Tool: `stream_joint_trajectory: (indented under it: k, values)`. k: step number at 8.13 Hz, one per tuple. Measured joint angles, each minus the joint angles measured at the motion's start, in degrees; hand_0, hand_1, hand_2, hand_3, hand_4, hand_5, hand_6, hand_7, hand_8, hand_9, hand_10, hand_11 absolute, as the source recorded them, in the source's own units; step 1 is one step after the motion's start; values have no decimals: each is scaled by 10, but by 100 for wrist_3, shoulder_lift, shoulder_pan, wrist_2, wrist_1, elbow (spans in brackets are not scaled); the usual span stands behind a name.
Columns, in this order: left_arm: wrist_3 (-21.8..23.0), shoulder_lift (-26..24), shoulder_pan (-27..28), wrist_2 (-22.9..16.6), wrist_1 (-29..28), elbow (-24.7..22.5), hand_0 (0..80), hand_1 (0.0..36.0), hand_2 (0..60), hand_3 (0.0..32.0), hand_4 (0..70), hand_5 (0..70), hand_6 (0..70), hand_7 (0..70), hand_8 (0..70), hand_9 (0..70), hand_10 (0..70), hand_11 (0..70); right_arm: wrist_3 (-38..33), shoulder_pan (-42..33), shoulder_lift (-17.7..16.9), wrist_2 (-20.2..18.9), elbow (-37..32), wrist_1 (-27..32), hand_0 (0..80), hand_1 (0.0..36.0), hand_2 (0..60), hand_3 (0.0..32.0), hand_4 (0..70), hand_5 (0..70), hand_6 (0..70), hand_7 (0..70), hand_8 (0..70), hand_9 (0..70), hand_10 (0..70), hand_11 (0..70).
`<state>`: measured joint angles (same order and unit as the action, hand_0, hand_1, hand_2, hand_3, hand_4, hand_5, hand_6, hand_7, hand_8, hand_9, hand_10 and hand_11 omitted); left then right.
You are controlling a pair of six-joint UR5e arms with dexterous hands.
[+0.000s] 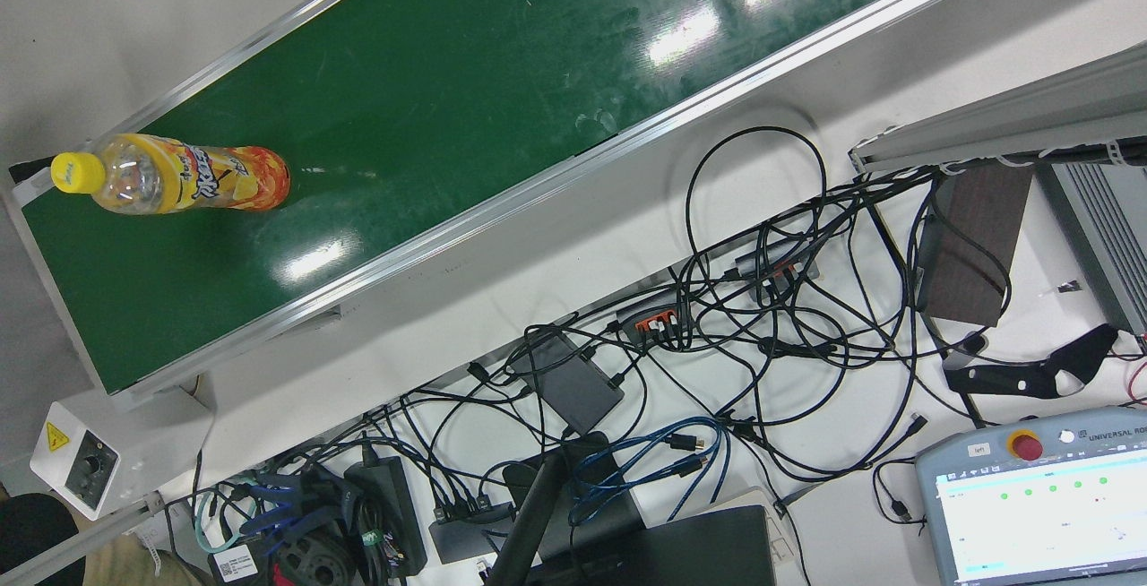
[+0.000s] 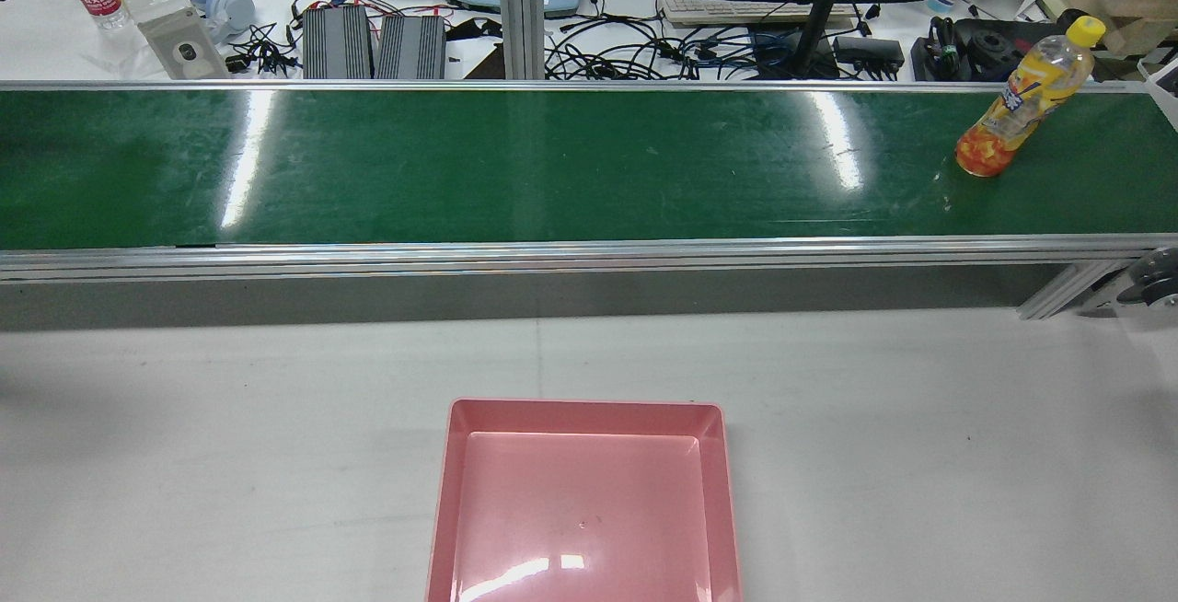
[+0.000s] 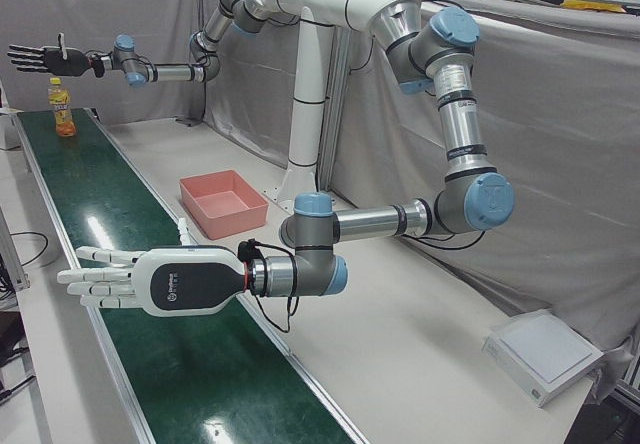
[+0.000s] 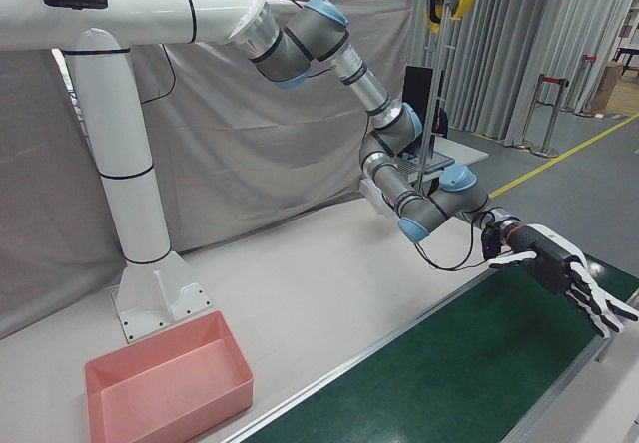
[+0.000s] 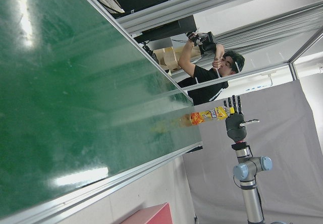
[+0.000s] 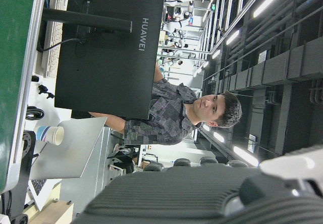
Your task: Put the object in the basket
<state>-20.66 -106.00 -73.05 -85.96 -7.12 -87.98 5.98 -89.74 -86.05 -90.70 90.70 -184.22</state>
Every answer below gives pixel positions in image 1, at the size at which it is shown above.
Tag black Huawei monitor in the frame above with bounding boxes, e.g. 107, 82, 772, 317
529, 505, 780, 586

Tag tan fabric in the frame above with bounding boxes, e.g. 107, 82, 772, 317
70, 532, 209, 586

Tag orange drink bottle yellow cap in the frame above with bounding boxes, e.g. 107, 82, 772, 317
51, 134, 290, 215

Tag blue cable bundle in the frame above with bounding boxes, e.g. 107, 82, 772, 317
235, 470, 334, 544

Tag grey hub orange ports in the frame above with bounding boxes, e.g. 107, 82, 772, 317
617, 293, 693, 347

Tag grey usb hub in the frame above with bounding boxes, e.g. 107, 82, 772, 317
735, 239, 821, 289

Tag grey finned metal box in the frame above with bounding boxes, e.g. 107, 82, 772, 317
1039, 160, 1147, 340

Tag white conveyor control box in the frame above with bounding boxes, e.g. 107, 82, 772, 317
30, 387, 216, 521

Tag black power adapter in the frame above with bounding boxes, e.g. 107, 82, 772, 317
345, 456, 429, 578

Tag aluminium rail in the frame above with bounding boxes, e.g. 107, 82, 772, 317
0, 492, 168, 586

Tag brown wooden block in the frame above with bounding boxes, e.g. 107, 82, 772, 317
918, 163, 1036, 329

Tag short black usb cable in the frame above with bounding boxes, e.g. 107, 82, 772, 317
872, 459, 928, 526

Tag black round flange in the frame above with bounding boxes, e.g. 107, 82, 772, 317
269, 532, 359, 586

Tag white QR label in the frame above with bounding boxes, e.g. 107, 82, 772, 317
213, 544, 263, 582

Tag black monitor stand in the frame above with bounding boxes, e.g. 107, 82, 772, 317
484, 432, 648, 586

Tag aluminium profile beam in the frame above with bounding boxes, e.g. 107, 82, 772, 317
849, 44, 1147, 177

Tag black looped cable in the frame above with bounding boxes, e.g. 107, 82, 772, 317
686, 125, 827, 300

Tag grey robot teach pendant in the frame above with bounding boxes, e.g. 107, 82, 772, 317
914, 405, 1147, 586

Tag black flat bracket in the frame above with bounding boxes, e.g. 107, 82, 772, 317
943, 324, 1121, 401

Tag dark grey flat box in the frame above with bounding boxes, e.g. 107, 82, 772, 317
513, 331, 625, 436

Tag black rounded object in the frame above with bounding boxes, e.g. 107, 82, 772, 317
0, 492, 79, 586

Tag teal cable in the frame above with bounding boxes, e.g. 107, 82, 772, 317
194, 486, 247, 556

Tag black multiport hub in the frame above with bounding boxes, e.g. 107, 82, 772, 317
428, 496, 516, 564

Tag green conveyor belt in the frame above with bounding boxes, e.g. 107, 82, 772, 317
0, 0, 1063, 412

